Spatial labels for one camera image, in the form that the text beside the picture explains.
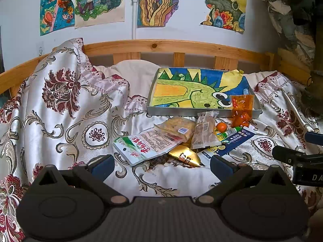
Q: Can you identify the white pink snack bag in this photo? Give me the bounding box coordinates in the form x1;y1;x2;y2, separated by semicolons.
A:
113;128;182;166

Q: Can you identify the blue white snack box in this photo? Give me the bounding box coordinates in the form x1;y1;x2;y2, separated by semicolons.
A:
197;127;255;168

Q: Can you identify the clear brown pastry packet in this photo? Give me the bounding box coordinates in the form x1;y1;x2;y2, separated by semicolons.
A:
191;111;221;149

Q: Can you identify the small orange mandarin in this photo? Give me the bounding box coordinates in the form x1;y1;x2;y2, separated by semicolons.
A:
216;122;227;133

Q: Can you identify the gold foil snack packet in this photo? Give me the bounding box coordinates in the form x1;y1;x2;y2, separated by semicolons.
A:
169;145;201;167

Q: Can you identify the beige cracker snack bag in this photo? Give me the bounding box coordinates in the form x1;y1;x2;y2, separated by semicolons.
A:
154;116;195;143

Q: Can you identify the orange sauce packet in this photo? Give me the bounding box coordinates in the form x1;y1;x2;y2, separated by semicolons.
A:
231;95;254;127

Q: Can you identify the floral satin bed cover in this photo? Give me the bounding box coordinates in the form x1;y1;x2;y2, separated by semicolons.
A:
1;38;322;241

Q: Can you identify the grey metal tray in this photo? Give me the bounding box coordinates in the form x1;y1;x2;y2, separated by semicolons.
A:
146;67;263;119

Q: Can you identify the dinosaur drawing tray liner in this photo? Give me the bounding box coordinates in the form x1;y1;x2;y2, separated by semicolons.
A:
149;67;251;109

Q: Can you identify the cream pillow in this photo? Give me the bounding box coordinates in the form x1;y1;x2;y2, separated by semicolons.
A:
94;59;160;98

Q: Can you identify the floral curtain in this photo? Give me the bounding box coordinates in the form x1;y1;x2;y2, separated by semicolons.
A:
262;0;322;68

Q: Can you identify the landscape painting torn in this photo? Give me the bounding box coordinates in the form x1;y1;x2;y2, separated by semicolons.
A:
200;0;247;33

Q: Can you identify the cartoon girl poster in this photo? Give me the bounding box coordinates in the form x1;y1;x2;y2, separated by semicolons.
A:
39;0;74;36

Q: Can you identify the cartoon boy poster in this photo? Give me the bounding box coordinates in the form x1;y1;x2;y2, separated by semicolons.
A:
74;0;125;28

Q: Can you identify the white wall pipe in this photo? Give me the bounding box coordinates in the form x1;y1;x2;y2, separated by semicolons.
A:
131;0;137;40

